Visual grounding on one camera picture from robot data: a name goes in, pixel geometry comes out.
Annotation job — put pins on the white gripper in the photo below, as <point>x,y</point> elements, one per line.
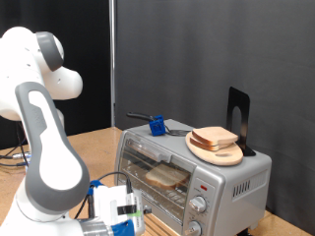
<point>105,203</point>

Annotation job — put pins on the white bread slice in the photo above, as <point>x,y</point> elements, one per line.
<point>206,147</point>
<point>215,134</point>
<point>167,175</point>

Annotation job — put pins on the silver oven knob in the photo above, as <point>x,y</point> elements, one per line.
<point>198,204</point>
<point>193,228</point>

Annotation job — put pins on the metal spatula with blue block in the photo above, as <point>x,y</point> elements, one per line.
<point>157,126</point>

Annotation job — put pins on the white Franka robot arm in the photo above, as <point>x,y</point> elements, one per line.
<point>49,157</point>

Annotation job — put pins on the silver toaster oven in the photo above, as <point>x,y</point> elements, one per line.
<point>229,177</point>

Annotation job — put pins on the wooden crate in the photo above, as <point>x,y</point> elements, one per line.
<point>157,226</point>

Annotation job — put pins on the round wooden cutting board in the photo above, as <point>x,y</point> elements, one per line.
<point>223,158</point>

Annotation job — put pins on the vertical metal pole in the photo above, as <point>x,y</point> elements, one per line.
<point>112,82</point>

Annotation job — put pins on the black metal bookend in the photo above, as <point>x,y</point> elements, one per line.
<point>246,108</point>

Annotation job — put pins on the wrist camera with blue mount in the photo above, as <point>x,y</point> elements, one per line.
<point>126,227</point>

